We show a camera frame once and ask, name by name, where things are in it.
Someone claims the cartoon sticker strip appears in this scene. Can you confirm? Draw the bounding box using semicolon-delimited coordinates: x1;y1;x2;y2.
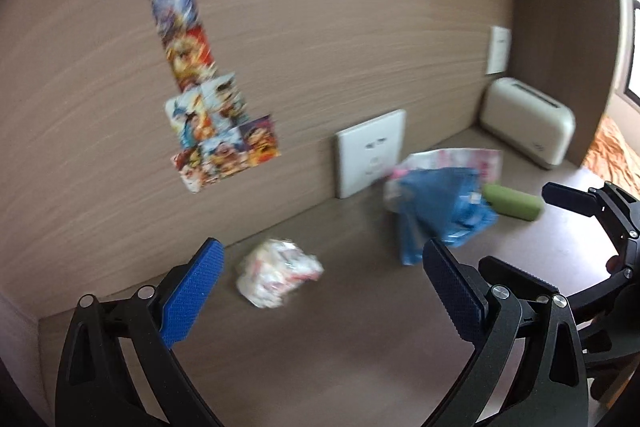
146;0;219;91

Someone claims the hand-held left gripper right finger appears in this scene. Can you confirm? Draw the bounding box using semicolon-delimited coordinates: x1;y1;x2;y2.
422;238;589;427

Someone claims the pink white wrapper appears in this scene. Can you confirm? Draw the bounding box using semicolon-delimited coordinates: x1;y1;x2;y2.
390;147;504;188

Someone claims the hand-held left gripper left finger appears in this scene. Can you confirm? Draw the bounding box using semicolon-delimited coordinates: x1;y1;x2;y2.
55;237;226;427

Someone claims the green oblong case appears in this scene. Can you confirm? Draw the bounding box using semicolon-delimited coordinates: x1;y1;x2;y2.
482;183;545;222

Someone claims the cartoon sticker cluster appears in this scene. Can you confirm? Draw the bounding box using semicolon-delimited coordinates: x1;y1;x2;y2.
164;74;281;194

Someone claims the window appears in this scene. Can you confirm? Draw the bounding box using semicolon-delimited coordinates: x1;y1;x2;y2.
624;0;640;104

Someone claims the white wall socket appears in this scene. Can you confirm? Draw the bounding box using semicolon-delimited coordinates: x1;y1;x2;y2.
334;109;407;200
485;25;512;76

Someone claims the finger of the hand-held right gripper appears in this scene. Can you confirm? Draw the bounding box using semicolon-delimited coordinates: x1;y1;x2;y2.
542;181;607;219
478;255;622;316

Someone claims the white box appliance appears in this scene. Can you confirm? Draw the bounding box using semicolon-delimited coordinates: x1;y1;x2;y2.
478;77;576;170

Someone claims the orange bed sheet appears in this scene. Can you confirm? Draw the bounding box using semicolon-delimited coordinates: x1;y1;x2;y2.
582;114;640;204

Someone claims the blue wrapper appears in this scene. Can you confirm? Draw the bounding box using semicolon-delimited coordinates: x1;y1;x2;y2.
384;167;499;266

